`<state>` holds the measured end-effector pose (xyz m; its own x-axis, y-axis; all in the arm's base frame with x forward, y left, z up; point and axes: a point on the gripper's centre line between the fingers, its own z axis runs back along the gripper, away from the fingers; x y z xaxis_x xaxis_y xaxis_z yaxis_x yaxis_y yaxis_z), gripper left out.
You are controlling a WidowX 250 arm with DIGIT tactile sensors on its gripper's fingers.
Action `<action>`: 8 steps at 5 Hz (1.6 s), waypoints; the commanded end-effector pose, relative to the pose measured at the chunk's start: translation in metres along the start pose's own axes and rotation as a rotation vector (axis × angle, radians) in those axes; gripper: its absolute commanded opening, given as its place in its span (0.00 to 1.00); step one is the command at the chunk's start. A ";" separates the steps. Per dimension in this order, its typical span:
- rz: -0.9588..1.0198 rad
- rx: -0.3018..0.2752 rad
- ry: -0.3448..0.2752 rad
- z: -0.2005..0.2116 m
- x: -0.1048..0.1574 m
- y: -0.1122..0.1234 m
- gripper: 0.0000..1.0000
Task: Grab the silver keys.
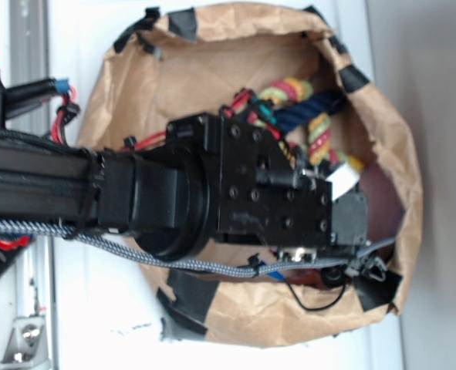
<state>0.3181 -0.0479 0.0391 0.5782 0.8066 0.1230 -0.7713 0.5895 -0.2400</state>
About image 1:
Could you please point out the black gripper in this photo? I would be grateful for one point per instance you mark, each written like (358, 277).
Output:
(253, 195)

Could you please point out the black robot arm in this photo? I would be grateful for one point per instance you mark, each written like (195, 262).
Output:
(145, 194)

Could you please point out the brown paper bag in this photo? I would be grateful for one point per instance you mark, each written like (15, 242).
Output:
(164, 67)

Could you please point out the multicolour braided rope toy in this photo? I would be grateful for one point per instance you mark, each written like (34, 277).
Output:
(294, 103)

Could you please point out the aluminium extrusion rail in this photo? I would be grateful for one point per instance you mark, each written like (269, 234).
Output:
(34, 270)

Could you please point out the silver corner bracket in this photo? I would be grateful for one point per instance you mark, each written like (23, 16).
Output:
(28, 345)

